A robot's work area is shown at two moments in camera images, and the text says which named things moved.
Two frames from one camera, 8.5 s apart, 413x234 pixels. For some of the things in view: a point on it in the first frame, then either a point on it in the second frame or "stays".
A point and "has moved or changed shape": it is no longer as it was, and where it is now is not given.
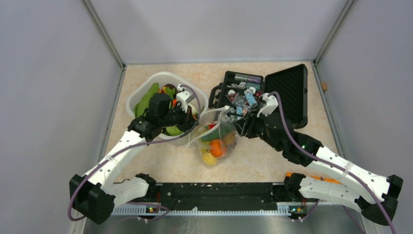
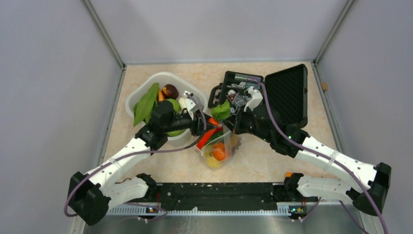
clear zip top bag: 216,137 has moved or changed shape
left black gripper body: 178,117 to 195,124
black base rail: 263,197 stays
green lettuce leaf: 140,107 stays
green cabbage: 173,130 stays
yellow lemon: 208,159 has moved or changed shape
